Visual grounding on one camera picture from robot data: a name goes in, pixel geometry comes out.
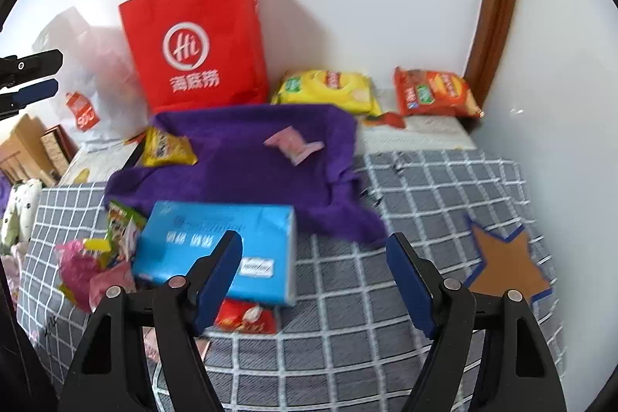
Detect magenta snack bag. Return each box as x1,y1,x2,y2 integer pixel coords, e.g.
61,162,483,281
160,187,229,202
55,241,104,314

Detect small yellow snack packet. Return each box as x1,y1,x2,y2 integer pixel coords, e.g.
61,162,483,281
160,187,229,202
82,238,113,256

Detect cardboard boxes at left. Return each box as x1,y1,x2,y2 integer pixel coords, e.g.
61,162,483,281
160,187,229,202
0,114,55,187

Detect blue tissue pack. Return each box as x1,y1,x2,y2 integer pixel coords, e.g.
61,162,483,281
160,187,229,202
131,200,297,307

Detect white plastic shopping bag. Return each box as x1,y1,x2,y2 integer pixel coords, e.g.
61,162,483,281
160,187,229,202
31,7,146,142

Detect purple towel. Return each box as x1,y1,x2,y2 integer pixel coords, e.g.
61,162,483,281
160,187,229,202
104,103,389,246

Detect pale pink snack packet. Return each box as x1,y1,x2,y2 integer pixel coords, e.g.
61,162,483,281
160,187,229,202
263,127,325,166

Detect dark brown box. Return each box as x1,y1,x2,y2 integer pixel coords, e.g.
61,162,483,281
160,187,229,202
41,125,80,177

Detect red paper bag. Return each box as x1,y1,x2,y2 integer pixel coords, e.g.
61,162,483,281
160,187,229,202
118,0,270,116

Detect grey checked blanket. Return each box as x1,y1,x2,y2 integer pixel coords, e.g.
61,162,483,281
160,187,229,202
10,149,565,412

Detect small red snack packet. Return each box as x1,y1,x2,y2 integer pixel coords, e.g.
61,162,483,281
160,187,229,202
364,112,404,129

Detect white dotted cloth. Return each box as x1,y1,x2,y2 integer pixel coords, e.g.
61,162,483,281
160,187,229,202
0,178,43,256

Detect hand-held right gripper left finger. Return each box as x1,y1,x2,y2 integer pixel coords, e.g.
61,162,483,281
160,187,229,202
58,230,243,412

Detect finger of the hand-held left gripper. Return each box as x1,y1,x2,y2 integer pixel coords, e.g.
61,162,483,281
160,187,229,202
0,49,65,77
0,78,59,120

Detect yellow snack packet dark label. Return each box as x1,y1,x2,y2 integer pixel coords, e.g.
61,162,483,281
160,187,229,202
138,126,199,168

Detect large yellow chips bag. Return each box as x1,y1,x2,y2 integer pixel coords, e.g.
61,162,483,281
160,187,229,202
270,69,384,116

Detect green snack packet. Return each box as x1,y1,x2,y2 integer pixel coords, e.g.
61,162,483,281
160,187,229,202
106,200,148,263

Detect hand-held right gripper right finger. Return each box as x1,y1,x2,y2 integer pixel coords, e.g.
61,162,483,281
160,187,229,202
385,232,568,412

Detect orange chips bag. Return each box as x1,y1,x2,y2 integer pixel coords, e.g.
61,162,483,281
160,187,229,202
393,66,484,119

